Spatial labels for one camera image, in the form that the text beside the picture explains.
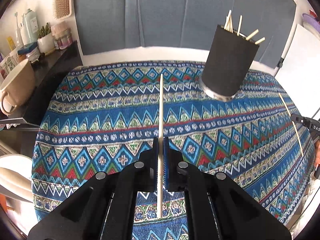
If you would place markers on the black sleeved metal cup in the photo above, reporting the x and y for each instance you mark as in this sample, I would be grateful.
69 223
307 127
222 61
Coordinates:
228 62

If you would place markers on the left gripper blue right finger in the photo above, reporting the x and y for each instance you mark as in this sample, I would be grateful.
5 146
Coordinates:
167 161

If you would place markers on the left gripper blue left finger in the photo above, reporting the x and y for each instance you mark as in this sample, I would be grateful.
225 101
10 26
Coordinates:
154 162

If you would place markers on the pink glass jar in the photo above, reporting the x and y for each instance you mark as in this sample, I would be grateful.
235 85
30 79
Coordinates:
62 35

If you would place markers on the white foam board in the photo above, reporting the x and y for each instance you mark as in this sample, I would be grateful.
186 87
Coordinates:
299 75

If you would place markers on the grey blue backdrop cloth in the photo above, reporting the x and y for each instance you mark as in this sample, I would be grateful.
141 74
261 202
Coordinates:
106 25

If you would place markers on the white lotion bottle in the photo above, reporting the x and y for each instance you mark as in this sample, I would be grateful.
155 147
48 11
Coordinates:
31 25

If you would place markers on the wooden hairbrush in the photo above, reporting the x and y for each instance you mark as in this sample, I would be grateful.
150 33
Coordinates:
62 9

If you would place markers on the chopstick in cup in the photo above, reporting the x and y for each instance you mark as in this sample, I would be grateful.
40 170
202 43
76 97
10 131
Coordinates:
227 20
252 34
230 24

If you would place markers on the small potted succulent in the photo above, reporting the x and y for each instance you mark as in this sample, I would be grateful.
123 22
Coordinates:
45 39

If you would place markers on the cream ceramic mug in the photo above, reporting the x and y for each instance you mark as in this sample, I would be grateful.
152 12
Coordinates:
17 87

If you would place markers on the wooden chopstick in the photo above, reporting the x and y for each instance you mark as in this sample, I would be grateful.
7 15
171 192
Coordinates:
260 40
293 124
239 25
160 155

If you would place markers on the patterned blue tablecloth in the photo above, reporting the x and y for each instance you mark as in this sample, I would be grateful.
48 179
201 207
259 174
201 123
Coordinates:
139 151

